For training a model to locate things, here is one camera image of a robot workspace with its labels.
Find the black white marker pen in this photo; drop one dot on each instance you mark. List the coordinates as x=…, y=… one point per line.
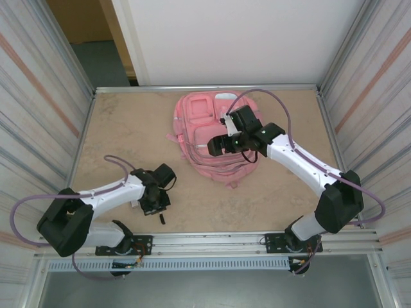
x=162, y=219

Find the pink backpack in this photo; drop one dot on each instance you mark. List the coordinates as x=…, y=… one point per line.
x=199, y=109

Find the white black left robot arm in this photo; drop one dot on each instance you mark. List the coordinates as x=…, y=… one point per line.
x=112, y=192

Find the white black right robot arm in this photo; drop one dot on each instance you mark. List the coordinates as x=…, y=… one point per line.
x=298, y=160

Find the brown wooden door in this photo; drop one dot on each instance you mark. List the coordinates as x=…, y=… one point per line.
x=83, y=19

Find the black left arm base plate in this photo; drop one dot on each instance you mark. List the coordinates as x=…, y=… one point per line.
x=144, y=242

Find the aluminium table frame long rail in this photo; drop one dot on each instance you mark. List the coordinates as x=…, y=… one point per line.
x=208, y=239

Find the aluminium table frame side rail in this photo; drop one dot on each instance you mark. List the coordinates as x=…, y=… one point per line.
x=76, y=160
x=341, y=160

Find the aluminium table frame wall rail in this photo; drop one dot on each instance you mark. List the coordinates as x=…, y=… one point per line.
x=144, y=87

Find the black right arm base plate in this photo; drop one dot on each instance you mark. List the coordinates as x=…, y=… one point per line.
x=273, y=242

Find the aluminium corner post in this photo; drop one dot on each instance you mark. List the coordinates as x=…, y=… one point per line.
x=69, y=48
x=346, y=48

